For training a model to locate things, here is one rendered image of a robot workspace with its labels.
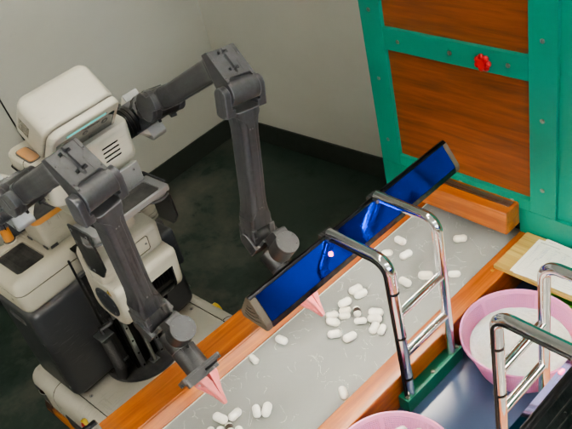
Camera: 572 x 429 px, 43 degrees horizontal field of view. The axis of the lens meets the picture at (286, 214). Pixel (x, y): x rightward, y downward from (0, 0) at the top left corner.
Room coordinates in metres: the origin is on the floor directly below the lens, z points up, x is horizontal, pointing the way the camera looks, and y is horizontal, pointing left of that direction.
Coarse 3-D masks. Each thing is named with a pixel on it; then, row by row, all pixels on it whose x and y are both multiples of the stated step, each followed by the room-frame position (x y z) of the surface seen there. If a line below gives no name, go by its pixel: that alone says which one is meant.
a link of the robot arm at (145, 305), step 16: (128, 192) 1.19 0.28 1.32; (80, 208) 1.12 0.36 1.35; (96, 208) 1.16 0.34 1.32; (112, 208) 1.15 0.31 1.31; (80, 224) 1.14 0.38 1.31; (96, 224) 1.15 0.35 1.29; (112, 224) 1.15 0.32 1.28; (112, 240) 1.15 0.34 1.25; (128, 240) 1.17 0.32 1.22; (112, 256) 1.17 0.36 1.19; (128, 256) 1.16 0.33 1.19; (128, 272) 1.16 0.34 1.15; (144, 272) 1.18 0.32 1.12; (128, 288) 1.18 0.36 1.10; (144, 288) 1.18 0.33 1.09; (128, 304) 1.20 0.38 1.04; (144, 304) 1.17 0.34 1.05; (160, 304) 1.20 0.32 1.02; (144, 320) 1.17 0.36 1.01; (160, 320) 1.19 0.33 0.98
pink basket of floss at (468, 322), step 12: (480, 300) 1.19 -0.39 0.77; (492, 300) 1.20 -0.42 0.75; (516, 300) 1.19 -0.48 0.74; (528, 300) 1.18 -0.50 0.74; (552, 300) 1.14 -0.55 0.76; (468, 312) 1.17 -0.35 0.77; (480, 312) 1.18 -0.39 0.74; (552, 312) 1.13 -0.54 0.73; (564, 312) 1.10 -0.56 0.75; (468, 324) 1.15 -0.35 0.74; (564, 324) 1.09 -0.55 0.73; (468, 336) 1.13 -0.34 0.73; (468, 348) 1.09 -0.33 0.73; (552, 372) 0.94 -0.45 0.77; (516, 384) 0.97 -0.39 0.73
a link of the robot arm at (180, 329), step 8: (168, 304) 1.23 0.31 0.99; (176, 312) 1.15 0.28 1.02; (136, 320) 1.19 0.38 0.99; (168, 320) 1.13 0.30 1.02; (176, 320) 1.13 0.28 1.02; (184, 320) 1.14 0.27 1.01; (192, 320) 1.14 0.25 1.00; (136, 328) 1.20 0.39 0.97; (144, 328) 1.17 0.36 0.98; (160, 328) 1.15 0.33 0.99; (168, 328) 1.13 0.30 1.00; (176, 328) 1.12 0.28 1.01; (184, 328) 1.12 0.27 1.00; (192, 328) 1.12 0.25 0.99; (144, 336) 1.18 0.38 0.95; (152, 336) 1.16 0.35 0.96; (168, 336) 1.13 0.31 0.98; (176, 336) 1.10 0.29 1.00; (184, 336) 1.11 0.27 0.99; (192, 336) 1.11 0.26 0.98; (176, 344) 1.11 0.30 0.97; (184, 344) 1.11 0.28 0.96
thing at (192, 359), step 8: (192, 344) 1.15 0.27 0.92; (176, 352) 1.13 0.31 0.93; (184, 352) 1.13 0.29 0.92; (192, 352) 1.13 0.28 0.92; (200, 352) 1.14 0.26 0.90; (216, 352) 1.13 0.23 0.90; (176, 360) 1.13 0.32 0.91; (184, 360) 1.12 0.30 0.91; (192, 360) 1.11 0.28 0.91; (200, 360) 1.12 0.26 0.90; (208, 360) 1.11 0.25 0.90; (184, 368) 1.11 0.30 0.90; (192, 368) 1.10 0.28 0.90; (200, 368) 1.10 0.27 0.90; (184, 384) 1.07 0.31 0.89
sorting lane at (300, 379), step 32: (416, 224) 1.56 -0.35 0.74; (448, 224) 1.53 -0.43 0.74; (416, 256) 1.43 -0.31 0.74; (448, 256) 1.40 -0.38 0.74; (480, 256) 1.37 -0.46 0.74; (384, 288) 1.35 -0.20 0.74; (416, 288) 1.32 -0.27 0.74; (320, 320) 1.30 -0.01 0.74; (352, 320) 1.27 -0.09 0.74; (384, 320) 1.24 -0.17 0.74; (416, 320) 1.21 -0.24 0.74; (256, 352) 1.25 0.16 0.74; (288, 352) 1.22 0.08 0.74; (320, 352) 1.19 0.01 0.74; (352, 352) 1.17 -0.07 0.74; (384, 352) 1.14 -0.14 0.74; (224, 384) 1.18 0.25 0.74; (256, 384) 1.15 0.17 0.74; (288, 384) 1.12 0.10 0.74; (320, 384) 1.10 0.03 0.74; (352, 384) 1.07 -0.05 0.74; (192, 416) 1.11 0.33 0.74; (288, 416) 1.03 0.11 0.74; (320, 416) 1.01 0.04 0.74
